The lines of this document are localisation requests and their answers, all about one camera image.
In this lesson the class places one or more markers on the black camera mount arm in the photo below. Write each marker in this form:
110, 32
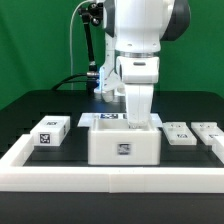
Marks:
91, 15

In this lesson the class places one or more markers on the white cabinet door panel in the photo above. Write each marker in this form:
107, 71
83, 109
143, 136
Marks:
177, 133
207, 131

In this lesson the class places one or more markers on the white U-shaped border frame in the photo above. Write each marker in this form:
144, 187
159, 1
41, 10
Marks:
16, 176

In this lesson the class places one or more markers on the small white cabinet top block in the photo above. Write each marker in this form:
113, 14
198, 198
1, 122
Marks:
51, 130

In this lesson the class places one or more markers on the white cabinet body box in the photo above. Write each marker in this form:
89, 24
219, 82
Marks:
113, 142

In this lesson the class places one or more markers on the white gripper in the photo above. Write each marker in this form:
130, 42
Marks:
138, 76

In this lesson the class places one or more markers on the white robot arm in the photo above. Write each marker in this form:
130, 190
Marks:
134, 30

